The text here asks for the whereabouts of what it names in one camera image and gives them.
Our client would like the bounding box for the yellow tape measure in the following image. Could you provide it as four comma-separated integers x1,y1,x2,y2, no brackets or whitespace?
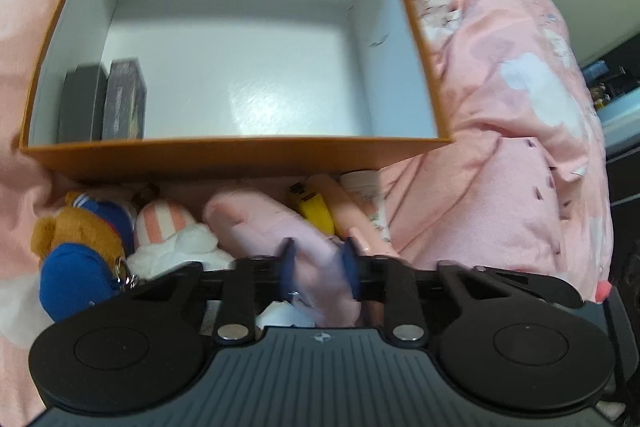
287,182,336,235

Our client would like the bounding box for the pink handheld fan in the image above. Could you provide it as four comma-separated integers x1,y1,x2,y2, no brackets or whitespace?
306,173,401,258

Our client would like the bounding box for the cluttered desk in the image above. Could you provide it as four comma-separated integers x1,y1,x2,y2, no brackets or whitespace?
582,59,640,152

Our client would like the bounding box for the dark furniture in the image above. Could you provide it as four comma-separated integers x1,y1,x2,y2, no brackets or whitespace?
604,242,640,413

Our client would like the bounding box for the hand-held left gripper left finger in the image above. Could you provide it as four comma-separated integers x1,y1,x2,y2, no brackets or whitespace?
125,237,298,348

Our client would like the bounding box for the white plush with striped hat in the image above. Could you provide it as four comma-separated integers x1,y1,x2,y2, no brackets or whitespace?
125,199,236,280

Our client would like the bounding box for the pink fabric pouch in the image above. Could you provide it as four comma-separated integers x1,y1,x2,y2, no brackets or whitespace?
202,189,368,328

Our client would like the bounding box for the brown teddy bear plush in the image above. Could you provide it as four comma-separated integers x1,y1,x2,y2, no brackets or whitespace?
31,191,140,323

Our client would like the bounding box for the orange cardboard box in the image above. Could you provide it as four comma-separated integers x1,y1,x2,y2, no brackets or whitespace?
19,0,453,182

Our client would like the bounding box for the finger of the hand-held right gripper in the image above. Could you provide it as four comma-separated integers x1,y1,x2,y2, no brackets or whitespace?
480,268,585,309

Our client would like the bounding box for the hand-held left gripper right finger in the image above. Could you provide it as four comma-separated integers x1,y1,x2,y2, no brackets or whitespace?
341,237,507,349

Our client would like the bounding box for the pink printed blanket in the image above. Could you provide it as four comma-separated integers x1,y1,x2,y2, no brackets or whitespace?
0,0,616,358

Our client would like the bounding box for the dark printed box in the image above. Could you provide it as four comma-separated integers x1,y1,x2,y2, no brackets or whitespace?
101,58,148,141

